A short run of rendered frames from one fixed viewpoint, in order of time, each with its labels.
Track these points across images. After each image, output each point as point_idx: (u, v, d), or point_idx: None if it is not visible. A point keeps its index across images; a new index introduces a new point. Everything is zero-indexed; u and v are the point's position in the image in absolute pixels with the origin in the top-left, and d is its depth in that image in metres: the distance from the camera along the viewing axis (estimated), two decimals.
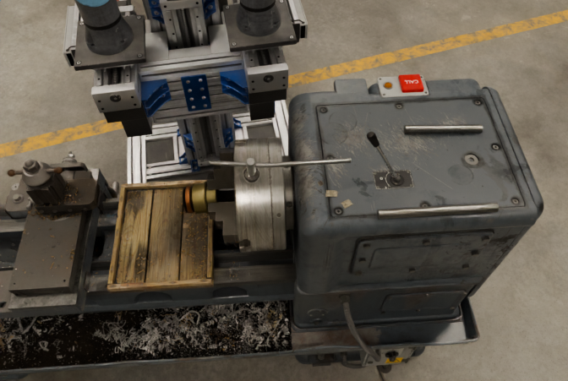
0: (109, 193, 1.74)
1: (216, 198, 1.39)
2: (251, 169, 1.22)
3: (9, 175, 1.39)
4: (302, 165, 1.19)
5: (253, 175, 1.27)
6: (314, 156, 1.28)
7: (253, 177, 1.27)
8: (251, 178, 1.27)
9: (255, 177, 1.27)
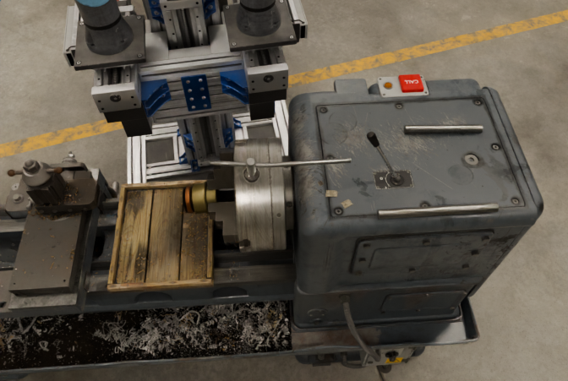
0: (109, 193, 1.74)
1: (216, 198, 1.39)
2: (251, 169, 1.22)
3: (9, 175, 1.39)
4: (302, 165, 1.19)
5: (253, 175, 1.27)
6: (314, 156, 1.28)
7: (253, 177, 1.27)
8: (251, 178, 1.27)
9: (255, 177, 1.27)
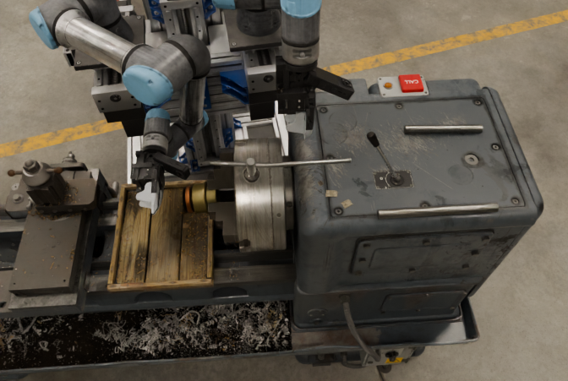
0: (109, 193, 1.74)
1: (216, 198, 1.39)
2: (251, 169, 1.22)
3: (9, 175, 1.39)
4: (302, 165, 1.19)
5: (253, 175, 1.27)
6: (314, 156, 1.28)
7: (253, 177, 1.27)
8: (251, 178, 1.27)
9: (255, 177, 1.27)
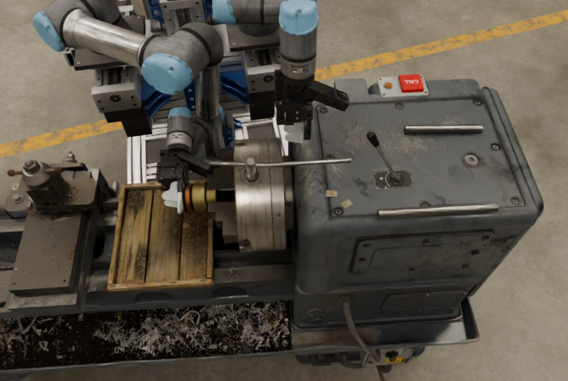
0: (109, 193, 1.74)
1: (216, 198, 1.39)
2: (251, 169, 1.22)
3: (9, 175, 1.39)
4: (302, 165, 1.19)
5: (253, 175, 1.27)
6: (314, 156, 1.28)
7: (253, 177, 1.27)
8: (251, 178, 1.27)
9: (255, 177, 1.27)
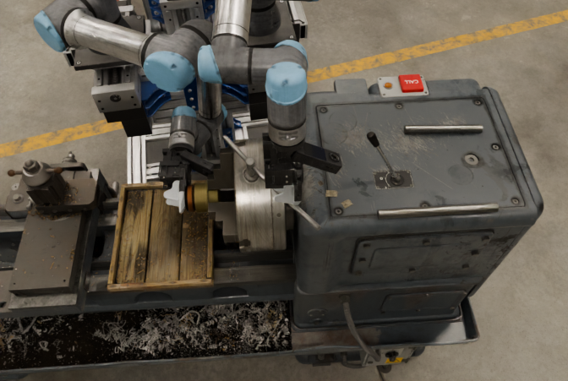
0: (109, 193, 1.74)
1: (218, 197, 1.39)
2: (247, 167, 1.22)
3: (9, 175, 1.39)
4: None
5: (252, 176, 1.27)
6: None
7: (249, 177, 1.27)
8: (248, 176, 1.27)
9: (251, 179, 1.27)
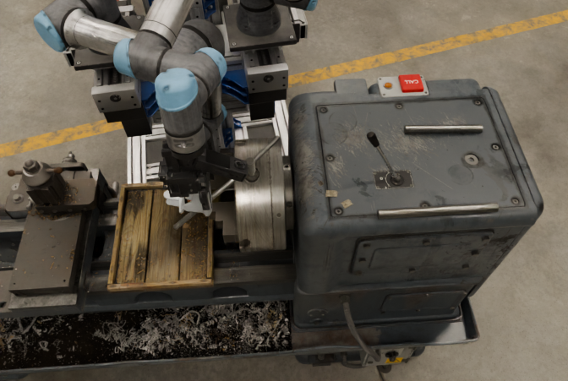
0: (109, 193, 1.74)
1: (218, 197, 1.39)
2: None
3: (9, 175, 1.39)
4: (210, 194, 1.16)
5: (248, 174, 1.27)
6: (314, 156, 1.28)
7: (248, 172, 1.28)
8: None
9: (246, 174, 1.28)
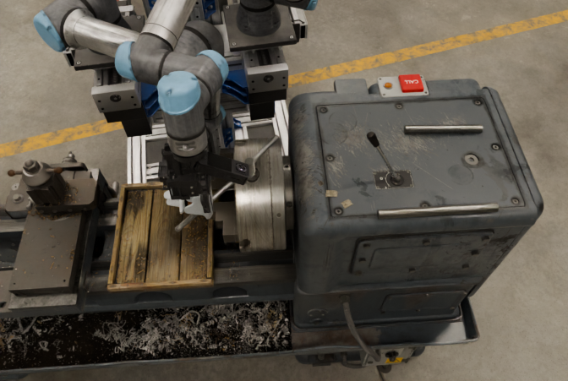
0: (109, 193, 1.74)
1: (218, 197, 1.39)
2: None
3: (9, 175, 1.39)
4: (211, 196, 1.16)
5: (248, 174, 1.27)
6: (314, 156, 1.28)
7: None
8: None
9: None
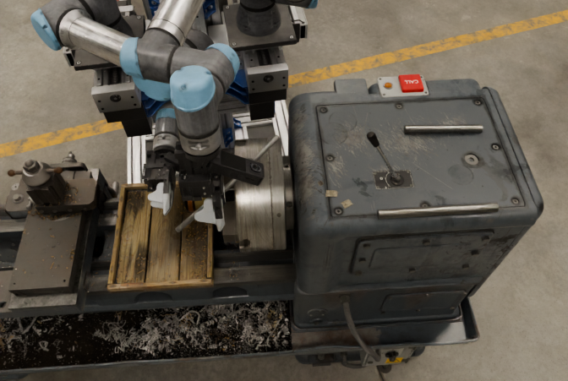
0: (109, 193, 1.74)
1: None
2: None
3: (9, 175, 1.39)
4: (212, 196, 1.16)
5: None
6: (314, 156, 1.28)
7: None
8: None
9: None
